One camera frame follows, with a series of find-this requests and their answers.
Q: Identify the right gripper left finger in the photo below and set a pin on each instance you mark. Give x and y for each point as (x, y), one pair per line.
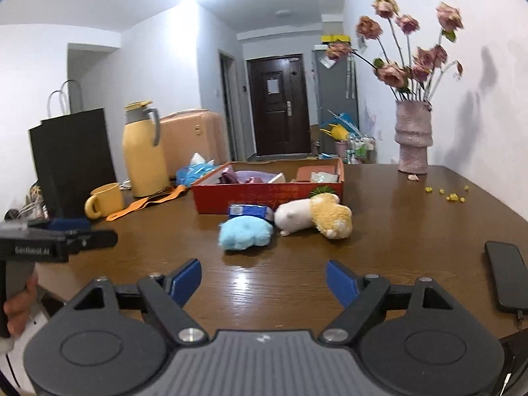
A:
(181, 284)

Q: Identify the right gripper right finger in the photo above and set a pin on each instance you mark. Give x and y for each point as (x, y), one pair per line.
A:
(344, 284)

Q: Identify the white and yellow plush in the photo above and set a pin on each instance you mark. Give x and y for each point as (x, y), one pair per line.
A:
(323, 211)

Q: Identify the light blue plush toy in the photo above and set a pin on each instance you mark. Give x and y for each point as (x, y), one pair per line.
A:
(242, 232)

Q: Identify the purple knitted cloth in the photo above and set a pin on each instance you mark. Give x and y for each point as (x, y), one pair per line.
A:
(258, 177)

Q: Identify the person's left hand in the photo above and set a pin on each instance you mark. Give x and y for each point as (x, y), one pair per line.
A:
(17, 308)

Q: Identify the yellow mug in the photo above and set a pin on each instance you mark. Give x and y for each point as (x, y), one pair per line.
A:
(104, 201)

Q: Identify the black paper bag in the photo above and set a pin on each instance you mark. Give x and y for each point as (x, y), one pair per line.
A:
(71, 155)

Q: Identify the blue snack packet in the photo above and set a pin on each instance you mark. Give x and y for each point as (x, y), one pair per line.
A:
(258, 211)

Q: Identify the clear plastic packet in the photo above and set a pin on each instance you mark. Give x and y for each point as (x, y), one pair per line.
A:
(323, 177)

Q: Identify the blue tissue pack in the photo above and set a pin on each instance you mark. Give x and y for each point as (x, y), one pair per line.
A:
(197, 168)

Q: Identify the yellow thermos jug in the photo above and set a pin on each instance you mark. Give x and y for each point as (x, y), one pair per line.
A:
(142, 150)

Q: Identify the orange cardboard box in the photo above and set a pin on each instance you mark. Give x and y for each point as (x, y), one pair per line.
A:
(212, 197)

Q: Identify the pink suitcase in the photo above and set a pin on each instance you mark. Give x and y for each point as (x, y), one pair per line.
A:
(185, 133)

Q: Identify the black smartphone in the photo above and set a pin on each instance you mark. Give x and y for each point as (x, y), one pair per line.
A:
(509, 275)

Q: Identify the pink textured vase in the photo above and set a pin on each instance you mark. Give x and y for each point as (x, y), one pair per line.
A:
(413, 134)

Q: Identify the grey refrigerator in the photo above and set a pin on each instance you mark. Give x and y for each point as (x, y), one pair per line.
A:
(335, 88)

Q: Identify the dark brown door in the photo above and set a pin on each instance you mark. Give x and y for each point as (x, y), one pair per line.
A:
(279, 105)

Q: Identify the dried pink flowers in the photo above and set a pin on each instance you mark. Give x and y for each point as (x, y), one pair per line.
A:
(416, 73)

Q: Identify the yellow box on refrigerator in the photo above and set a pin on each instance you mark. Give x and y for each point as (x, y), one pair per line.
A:
(327, 39)

